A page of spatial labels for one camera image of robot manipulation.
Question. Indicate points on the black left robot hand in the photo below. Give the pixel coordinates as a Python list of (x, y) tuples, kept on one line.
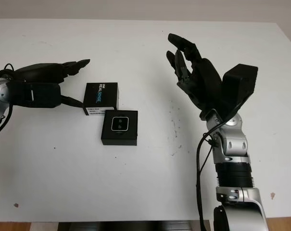
[(44, 72)]

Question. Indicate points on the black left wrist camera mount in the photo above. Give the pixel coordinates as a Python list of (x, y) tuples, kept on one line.
[(39, 95)]

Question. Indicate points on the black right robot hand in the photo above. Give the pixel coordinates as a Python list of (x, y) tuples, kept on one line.
[(207, 84)]

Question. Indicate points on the black camera box base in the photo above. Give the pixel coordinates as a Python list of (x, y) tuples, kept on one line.
[(118, 142)]

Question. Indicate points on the dark robot torso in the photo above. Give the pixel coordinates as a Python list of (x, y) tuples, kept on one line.
[(130, 226)]

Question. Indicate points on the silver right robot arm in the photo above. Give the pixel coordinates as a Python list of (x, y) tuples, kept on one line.
[(231, 144)]

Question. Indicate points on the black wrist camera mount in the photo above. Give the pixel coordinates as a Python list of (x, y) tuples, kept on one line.
[(39, 95), (241, 81)]

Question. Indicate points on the black RealSense box lid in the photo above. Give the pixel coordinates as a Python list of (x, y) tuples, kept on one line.
[(109, 96)]

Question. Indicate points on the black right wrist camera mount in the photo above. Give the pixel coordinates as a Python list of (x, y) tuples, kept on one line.
[(241, 81)]

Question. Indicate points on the small silver depth camera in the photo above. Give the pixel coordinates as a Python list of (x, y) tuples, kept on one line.
[(120, 124)]

